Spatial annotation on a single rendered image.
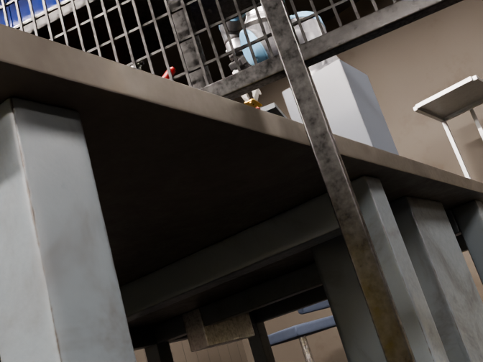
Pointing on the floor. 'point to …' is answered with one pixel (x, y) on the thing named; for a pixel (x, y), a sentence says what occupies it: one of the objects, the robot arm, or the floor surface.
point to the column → (436, 241)
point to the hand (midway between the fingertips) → (251, 100)
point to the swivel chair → (299, 331)
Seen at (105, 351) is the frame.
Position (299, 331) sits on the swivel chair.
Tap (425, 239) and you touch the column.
